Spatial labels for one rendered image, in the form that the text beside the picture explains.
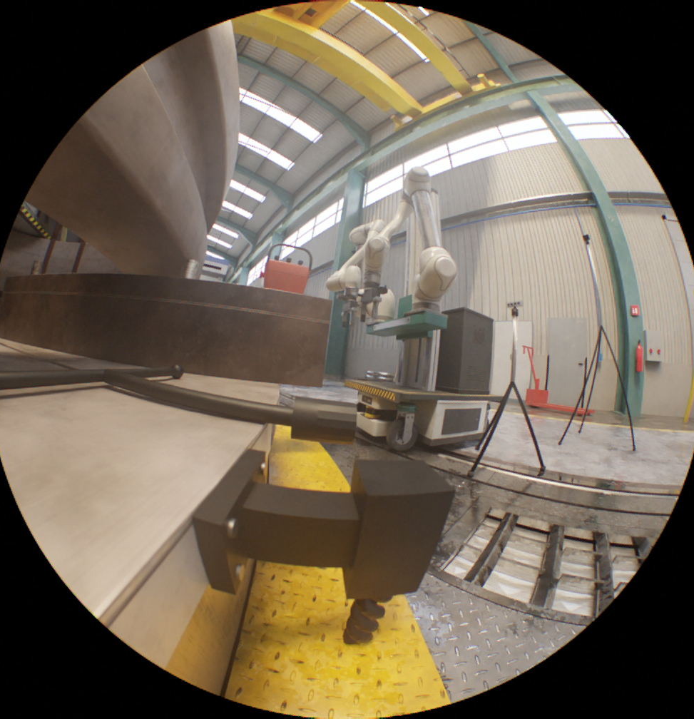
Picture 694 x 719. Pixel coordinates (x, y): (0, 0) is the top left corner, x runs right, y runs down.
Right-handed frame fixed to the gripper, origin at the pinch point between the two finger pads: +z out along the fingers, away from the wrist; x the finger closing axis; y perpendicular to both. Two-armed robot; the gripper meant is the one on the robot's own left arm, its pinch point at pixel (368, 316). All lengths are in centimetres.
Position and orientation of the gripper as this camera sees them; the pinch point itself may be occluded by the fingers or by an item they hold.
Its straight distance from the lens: 121.0
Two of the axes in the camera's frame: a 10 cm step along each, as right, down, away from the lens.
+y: -9.2, -1.2, -3.6
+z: -1.1, 9.9, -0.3
